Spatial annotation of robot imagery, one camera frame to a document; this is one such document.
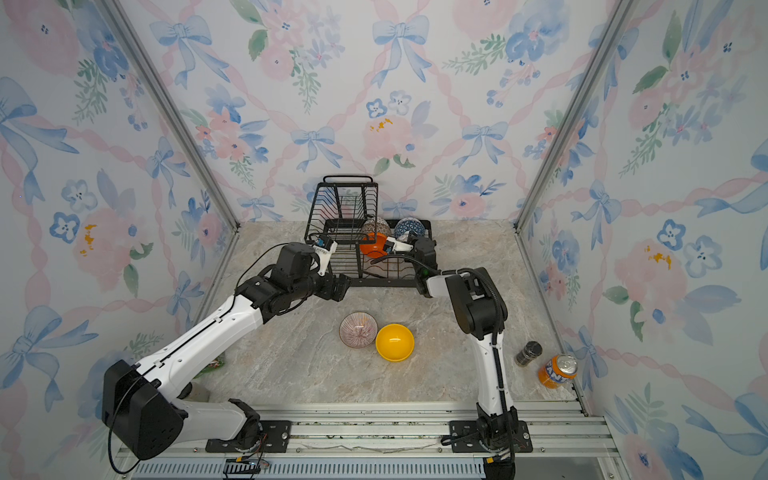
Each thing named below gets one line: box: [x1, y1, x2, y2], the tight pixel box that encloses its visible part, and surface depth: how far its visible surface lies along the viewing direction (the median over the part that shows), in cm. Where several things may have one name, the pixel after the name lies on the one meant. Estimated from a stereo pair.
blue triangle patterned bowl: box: [394, 217, 426, 237], surface depth 115 cm
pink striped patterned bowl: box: [339, 311, 379, 349], surface depth 92 cm
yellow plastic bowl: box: [376, 323, 415, 362], surface depth 88 cm
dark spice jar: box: [514, 341, 543, 367], surface depth 80 cm
